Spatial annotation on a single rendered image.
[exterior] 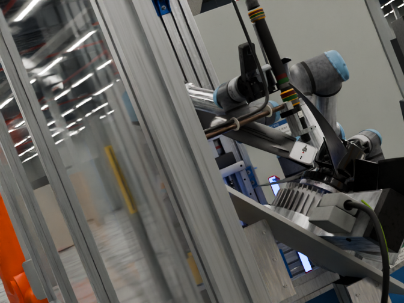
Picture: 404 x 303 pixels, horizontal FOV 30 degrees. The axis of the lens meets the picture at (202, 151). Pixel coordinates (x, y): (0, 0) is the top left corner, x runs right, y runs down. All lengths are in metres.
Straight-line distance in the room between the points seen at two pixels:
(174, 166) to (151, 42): 0.11
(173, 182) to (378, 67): 3.76
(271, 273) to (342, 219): 0.27
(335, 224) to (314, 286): 0.84
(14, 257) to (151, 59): 5.40
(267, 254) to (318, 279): 0.66
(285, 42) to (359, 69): 0.45
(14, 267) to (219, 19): 2.84
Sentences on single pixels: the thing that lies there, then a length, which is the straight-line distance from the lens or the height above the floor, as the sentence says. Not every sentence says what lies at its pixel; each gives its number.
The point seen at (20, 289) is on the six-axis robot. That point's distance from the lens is 5.97.
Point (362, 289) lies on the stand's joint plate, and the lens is 1.97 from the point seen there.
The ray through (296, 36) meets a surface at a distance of 4.18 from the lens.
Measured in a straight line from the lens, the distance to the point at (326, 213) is 1.68.
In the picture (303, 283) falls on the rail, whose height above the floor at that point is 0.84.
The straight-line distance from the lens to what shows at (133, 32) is 0.65.
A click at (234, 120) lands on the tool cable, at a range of 1.85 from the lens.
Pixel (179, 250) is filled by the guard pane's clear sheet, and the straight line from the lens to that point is 0.79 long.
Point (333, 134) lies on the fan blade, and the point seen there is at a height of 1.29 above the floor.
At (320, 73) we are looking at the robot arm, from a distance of 2.56.
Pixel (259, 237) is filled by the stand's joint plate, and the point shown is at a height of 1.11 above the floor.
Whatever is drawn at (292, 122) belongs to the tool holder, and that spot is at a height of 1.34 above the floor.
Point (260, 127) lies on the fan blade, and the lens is 2.07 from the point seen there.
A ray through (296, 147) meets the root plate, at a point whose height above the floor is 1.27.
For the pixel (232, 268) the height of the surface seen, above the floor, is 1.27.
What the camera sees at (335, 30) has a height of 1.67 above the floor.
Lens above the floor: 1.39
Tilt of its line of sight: 1 degrees down
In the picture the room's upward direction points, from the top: 22 degrees counter-clockwise
